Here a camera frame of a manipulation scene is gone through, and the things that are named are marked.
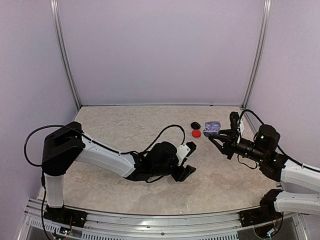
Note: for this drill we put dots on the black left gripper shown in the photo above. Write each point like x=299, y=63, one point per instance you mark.
x=183, y=173

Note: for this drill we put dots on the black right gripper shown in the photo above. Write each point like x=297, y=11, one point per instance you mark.
x=229, y=145

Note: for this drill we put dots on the grey oval charging case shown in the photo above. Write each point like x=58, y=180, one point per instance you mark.
x=211, y=128

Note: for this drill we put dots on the red round case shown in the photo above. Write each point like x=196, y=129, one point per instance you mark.
x=196, y=133

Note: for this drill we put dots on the black earbud charging case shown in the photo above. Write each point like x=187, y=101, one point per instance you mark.
x=195, y=125

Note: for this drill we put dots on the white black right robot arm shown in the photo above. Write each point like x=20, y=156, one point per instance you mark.
x=276, y=166

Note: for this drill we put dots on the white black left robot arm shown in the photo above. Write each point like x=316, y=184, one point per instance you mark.
x=69, y=144

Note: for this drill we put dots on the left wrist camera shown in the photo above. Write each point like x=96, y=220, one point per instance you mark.
x=185, y=150

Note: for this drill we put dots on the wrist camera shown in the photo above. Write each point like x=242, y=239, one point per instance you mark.
x=236, y=124
x=185, y=150

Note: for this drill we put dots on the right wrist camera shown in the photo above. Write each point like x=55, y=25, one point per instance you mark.
x=236, y=124

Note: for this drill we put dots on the right aluminium corner post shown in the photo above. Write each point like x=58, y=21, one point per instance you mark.
x=258, y=52

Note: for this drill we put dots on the aluminium corner post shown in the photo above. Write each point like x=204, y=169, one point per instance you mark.
x=54, y=5
x=258, y=52

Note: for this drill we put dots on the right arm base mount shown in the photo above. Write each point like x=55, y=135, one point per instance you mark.
x=262, y=214

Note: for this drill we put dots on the front aluminium rail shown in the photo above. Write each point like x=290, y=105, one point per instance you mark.
x=100, y=225

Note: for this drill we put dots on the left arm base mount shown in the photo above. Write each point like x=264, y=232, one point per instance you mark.
x=66, y=216

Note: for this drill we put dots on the left aluminium corner post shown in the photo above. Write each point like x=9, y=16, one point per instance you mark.
x=54, y=5

